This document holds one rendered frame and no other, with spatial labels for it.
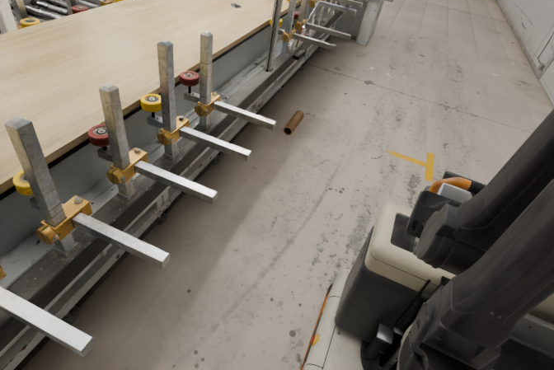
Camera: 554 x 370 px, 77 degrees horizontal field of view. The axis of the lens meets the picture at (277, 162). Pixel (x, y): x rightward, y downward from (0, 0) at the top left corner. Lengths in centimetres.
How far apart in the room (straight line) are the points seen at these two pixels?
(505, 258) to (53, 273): 104
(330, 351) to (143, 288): 93
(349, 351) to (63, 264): 103
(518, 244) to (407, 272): 78
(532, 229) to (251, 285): 161
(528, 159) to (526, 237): 10
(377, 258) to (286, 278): 88
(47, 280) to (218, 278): 94
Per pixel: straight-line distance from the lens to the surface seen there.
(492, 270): 41
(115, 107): 106
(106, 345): 179
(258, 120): 147
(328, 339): 151
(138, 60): 170
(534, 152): 43
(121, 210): 125
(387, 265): 114
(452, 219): 52
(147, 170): 118
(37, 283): 115
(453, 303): 45
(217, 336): 175
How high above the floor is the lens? 161
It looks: 39 degrees down
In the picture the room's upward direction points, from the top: 11 degrees clockwise
